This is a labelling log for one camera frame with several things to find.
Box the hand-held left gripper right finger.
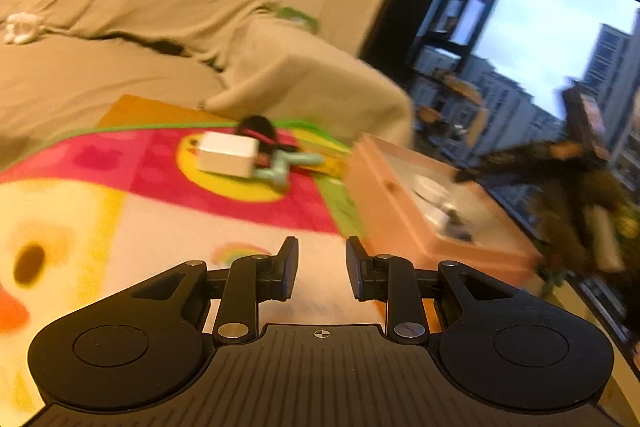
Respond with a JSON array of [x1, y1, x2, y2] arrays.
[[346, 236, 516, 344]]

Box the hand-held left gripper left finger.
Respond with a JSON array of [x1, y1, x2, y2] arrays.
[[127, 236, 301, 344]]

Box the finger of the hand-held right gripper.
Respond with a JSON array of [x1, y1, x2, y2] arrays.
[[454, 149, 508, 184]]

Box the clear plastic bag dark parts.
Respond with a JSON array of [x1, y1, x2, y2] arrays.
[[440, 207, 474, 241]]

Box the pink cardboard box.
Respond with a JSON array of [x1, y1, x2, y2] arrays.
[[345, 133, 543, 280]]

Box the mint green hand tool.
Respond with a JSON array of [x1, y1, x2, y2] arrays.
[[252, 151, 325, 188]]

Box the white USB wall adapter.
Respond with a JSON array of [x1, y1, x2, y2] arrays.
[[196, 132, 259, 180]]

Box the black round object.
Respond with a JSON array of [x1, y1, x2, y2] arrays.
[[237, 116, 278, 146]]

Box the colourful cartoon play mat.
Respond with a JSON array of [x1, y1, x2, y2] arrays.
[[0, 94, 381, 427]]

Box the green digital clock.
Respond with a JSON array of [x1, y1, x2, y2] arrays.
[[277, 6, 321, 34]]

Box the beige covered sofa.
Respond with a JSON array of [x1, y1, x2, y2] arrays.
[[0, 0, 416, 172]]

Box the small white plush toy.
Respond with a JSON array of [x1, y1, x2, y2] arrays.
[[2, 12, 41, 45]]

